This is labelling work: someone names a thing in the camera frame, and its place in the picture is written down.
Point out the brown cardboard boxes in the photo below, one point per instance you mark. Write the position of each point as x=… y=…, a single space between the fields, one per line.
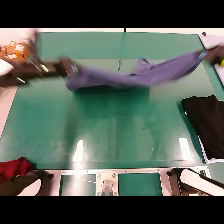
x=15 y=51

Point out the red garment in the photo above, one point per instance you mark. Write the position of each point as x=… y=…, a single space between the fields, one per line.
x=13 y=166

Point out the silver frame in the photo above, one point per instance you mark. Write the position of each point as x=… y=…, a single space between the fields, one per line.
x=106 y=180

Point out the purple T-shirt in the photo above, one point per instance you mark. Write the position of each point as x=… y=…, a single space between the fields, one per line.
x=140 y=76

